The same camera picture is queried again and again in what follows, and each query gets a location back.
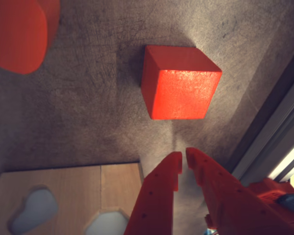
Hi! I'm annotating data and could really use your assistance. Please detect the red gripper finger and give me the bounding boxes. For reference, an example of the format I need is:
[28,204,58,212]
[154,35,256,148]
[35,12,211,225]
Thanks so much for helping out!
[185,146,294,235]
[123,151,183,235]

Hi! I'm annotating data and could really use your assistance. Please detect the wooden shape sorter box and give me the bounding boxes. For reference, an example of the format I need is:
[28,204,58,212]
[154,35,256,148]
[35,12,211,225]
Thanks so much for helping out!
[0,161,144,235]

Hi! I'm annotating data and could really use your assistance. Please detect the orange rounded triangle block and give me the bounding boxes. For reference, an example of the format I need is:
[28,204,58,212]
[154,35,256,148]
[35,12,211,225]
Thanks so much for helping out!
[0,0,61,75]

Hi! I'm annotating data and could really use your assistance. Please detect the blue table clamp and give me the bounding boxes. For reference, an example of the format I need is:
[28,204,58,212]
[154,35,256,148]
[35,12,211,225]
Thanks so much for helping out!
[276,193,294,209]

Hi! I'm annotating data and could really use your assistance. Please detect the aluminium profile rail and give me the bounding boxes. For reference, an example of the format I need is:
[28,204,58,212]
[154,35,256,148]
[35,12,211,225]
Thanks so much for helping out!
[231,70,294,183]

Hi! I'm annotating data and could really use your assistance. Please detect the red wooden cube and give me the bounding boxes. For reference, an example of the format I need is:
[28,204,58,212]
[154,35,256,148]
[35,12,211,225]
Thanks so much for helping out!
[141,45,222,120]

